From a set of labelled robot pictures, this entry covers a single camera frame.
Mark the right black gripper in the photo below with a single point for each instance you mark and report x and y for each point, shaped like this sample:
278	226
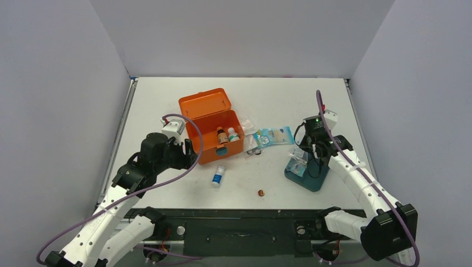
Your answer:
319	148

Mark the white blue tube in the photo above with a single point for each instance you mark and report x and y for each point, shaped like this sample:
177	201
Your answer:
218	175

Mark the white gauze packet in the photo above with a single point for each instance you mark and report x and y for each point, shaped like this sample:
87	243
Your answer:
248	126

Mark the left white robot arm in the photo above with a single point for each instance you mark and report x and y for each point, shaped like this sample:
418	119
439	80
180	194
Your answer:
94	245

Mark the clear zip bag gauze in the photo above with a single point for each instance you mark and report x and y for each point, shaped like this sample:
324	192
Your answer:
250	144

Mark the blue snack packet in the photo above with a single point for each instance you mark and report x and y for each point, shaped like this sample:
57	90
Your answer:
266	137

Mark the white bottle green label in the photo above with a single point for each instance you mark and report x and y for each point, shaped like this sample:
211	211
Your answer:
232	135

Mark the brown bottle orange cap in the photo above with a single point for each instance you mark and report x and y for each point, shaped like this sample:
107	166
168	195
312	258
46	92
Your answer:
222	136

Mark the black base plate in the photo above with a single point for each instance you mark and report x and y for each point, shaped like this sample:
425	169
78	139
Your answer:
212	232

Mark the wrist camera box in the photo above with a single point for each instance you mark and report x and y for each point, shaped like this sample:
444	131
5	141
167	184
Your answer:
329	119
174	129

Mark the black scissors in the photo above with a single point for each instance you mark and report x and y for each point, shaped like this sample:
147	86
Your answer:
254	152

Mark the zip bag of wipes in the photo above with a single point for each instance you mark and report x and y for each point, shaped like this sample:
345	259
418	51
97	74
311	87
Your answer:
298	160

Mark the orange plastic medicine box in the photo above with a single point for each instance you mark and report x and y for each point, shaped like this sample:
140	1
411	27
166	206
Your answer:
210	110

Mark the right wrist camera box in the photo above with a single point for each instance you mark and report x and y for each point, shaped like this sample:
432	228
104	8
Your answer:
329	119

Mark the teal divided tray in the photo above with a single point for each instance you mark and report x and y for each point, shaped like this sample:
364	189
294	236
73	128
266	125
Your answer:
313	178

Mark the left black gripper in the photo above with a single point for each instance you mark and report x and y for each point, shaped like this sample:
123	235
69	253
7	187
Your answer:
185	161

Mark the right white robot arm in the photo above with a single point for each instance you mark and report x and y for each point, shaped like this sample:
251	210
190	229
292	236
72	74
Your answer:
389	226

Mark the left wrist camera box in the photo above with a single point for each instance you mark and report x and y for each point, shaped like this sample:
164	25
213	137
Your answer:
174	129

